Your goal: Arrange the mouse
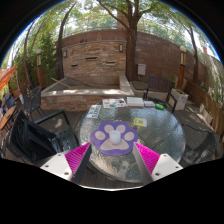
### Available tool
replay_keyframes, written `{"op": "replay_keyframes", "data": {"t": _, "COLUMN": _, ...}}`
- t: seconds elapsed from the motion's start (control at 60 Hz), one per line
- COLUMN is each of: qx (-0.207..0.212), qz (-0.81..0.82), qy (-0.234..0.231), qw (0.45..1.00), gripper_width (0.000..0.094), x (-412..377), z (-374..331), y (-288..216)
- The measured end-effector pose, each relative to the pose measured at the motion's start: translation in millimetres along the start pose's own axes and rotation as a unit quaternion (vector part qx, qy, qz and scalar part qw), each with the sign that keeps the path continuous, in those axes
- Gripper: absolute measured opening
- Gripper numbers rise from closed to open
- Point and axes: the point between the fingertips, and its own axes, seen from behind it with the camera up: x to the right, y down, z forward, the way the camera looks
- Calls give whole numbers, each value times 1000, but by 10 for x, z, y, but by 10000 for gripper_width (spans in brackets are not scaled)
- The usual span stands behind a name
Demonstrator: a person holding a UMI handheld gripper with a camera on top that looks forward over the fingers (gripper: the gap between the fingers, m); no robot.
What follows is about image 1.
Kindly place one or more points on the wall lamp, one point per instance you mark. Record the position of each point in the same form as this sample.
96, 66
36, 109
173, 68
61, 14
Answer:
121, 48
65, 53

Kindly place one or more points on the dark slatted-back armchair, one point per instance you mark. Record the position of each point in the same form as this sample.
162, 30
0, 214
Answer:
159, 84

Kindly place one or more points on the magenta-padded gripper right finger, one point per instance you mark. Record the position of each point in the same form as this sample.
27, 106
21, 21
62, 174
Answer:
165, 165

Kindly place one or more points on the purple paw-print mouse pad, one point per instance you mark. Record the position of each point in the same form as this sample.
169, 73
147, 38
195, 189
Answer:
96, 144

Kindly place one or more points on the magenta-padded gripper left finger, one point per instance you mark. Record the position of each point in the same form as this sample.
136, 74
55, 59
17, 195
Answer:
58, 165

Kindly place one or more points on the grey utility box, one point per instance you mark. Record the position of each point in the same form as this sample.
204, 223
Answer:
141, 69

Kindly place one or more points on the white planter box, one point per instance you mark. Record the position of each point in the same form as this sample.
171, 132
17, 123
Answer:
180, 99

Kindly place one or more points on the thick tree trunk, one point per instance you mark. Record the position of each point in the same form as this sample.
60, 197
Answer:
131, 53

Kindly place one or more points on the white licence plate sign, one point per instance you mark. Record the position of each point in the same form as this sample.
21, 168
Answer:
93, 111

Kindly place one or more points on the wooden lamp post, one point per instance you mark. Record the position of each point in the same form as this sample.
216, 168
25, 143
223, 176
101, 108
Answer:
181, 71
39, 71

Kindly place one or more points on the slender tree trunk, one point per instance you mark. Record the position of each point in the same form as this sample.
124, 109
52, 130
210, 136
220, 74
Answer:
195, 60
60, 56

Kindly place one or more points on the black mesh chair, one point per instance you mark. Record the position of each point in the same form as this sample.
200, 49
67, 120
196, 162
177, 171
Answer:
33, 100

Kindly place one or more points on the black metal armchair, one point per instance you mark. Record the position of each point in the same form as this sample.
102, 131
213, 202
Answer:
36, 140
200, 146

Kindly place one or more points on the yellow square card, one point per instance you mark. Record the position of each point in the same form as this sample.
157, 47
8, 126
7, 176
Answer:
140, 122

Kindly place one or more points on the orange patio umbrella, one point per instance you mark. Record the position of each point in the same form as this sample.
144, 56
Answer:
6, 76

